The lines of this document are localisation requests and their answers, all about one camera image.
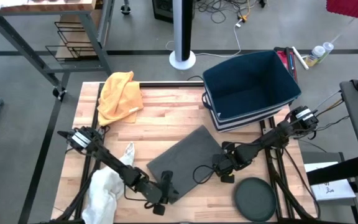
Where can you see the white printed box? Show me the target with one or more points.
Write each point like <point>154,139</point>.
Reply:
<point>331,189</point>

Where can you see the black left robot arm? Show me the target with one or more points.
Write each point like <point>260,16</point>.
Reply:
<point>117,166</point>

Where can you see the tan wooden board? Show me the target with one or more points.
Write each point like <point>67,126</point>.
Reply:
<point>79,31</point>

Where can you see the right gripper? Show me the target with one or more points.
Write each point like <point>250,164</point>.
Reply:
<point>232,160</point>

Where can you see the white plastic tube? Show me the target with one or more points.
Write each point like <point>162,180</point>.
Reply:
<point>300,57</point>

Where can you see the dark green round plate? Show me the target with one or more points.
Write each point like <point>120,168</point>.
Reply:
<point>255,199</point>

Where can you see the black padded bar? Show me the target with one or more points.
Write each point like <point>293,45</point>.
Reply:
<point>337,171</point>

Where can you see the yellow towel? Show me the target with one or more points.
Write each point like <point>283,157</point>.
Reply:
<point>120,96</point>

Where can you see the green bottle white cap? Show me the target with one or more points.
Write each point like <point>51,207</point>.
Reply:
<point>328,47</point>

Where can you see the black metal table rail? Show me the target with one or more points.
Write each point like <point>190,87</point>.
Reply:
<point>166,84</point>

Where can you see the navy white striped fabric bin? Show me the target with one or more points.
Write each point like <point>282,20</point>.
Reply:
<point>250,84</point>

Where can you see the red black tool case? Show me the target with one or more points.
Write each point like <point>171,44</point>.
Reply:
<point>286,60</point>

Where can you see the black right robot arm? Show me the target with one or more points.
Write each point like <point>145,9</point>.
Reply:
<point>272,138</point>

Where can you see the white black tower fan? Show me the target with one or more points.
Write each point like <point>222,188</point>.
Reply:
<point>182,31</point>

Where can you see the grey kitchen towel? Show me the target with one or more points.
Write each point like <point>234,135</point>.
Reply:
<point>182,165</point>

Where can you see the black caster wheel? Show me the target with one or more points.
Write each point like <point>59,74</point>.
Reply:
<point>60,93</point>
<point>125,9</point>

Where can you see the red ribbed panel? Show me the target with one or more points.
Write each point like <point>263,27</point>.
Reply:
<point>353,7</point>

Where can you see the yellow power plug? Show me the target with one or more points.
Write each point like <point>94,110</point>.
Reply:
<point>243,17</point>

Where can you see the wooden workbench grey frame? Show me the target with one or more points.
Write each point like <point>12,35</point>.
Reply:
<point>42,6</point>

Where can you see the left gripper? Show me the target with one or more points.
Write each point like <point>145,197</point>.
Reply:
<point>162,196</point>

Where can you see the white crumpled cloth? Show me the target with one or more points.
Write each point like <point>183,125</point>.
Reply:
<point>104,199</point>

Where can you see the black box on floor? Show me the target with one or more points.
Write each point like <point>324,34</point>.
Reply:
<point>163,11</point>

